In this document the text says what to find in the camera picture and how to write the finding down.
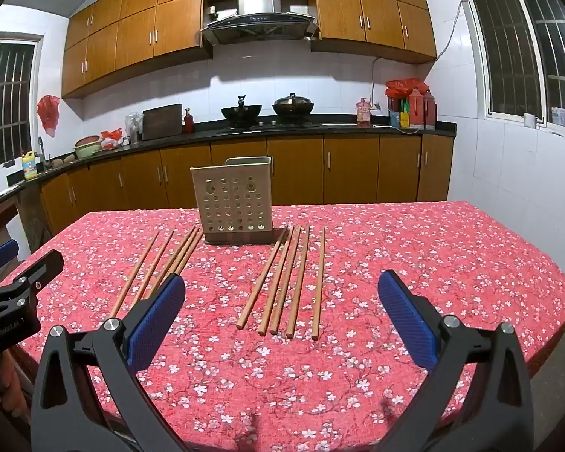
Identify dark red jug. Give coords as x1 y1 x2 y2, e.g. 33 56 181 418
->
422 90 437 131

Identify green basin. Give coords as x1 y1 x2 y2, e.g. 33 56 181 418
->
74 136 102 159

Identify beige perforated chopstick holder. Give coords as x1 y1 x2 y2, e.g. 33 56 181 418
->
190 156 274 246

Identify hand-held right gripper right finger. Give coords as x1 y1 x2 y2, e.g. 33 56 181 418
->
377 270 535 452

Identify black open wok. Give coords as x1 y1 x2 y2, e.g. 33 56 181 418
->
220 95 263 128

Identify wooden upper cabinets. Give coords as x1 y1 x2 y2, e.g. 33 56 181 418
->
61 0 438 99

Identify barred window with white frame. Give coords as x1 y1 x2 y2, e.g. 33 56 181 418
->
457 0 565 133
0 33 43 175

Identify black lidded wok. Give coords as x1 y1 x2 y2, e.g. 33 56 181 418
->
272 93 314 118

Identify red floral tablecloth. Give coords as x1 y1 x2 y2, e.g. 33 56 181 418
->
2 200 565 452

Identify dark cutting board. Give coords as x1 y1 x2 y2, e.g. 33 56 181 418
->
142 104 183 141

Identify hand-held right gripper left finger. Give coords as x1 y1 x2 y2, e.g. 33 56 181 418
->
31 273 189 452

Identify pink plastic jug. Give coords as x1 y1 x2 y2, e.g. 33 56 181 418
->
356 97 374 127

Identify clear plastic bag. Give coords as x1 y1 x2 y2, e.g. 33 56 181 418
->
125 112 144 144

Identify bright red container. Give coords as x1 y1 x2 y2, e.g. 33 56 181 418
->
409 92 425 129

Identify black gas stove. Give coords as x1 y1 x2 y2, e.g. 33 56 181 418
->
215 120 321 131

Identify steel range hood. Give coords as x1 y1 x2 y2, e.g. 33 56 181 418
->
201 0 321 45

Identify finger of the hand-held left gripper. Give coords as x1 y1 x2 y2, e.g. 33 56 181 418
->
0 240 20 275
0 250 65 323

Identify black kitchen countertop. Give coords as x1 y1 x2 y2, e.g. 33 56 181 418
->
0 115 457 212

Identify red hanging plastic bag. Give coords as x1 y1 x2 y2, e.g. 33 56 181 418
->
37 95 60 138

